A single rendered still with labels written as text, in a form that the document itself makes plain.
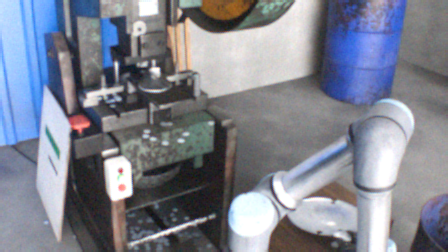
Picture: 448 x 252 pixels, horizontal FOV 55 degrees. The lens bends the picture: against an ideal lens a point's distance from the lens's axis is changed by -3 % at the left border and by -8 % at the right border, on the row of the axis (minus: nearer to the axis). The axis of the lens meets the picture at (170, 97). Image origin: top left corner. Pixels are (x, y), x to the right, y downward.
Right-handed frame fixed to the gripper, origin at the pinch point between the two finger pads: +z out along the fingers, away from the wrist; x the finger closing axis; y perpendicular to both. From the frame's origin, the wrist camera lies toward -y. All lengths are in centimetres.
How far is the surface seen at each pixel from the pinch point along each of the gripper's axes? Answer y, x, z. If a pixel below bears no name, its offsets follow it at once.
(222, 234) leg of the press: 31, 24, 44
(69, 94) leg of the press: 94, -35, 66
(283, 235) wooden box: 15.5, 8.1, 14.8
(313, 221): 6.5, 0.4, 9.9
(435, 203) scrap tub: -38.9, -5.3, 2.4
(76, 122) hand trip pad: 87, -38, 19
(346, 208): -10.3, 1.0, 17.2
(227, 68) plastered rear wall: -9, -13, 212
